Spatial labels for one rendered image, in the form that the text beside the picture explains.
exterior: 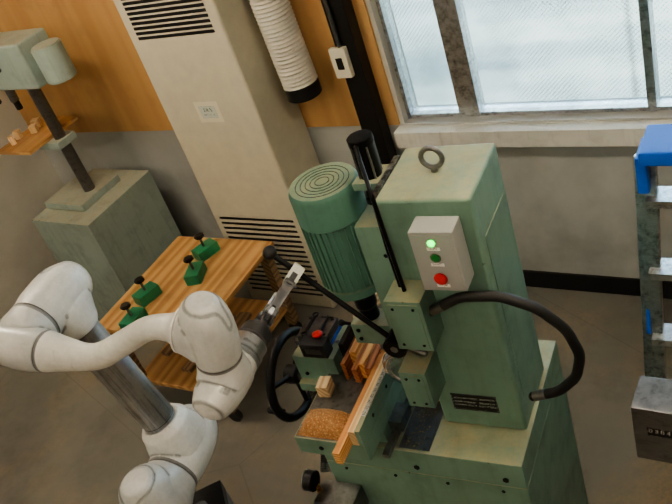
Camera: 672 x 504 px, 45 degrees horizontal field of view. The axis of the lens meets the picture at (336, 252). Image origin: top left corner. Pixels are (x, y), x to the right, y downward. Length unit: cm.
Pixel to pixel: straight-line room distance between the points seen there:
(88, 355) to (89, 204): 239
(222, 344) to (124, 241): 265
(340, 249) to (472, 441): 61
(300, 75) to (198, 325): 193
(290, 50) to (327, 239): 157
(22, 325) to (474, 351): 107
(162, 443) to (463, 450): 83
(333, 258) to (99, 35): 254
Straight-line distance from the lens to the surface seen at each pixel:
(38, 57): 390
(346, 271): 198
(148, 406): 233
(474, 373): 205
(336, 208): 188
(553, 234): 359
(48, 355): 201
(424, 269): 176
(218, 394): 175
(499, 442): 215
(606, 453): 312
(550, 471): 238
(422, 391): 201
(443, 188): 174
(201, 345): 167
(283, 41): 337
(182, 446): 239
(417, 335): 188
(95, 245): 420
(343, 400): 223
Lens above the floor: 243
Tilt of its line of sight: 34 degrees down
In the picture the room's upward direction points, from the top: 21 degrees counter-clockwise
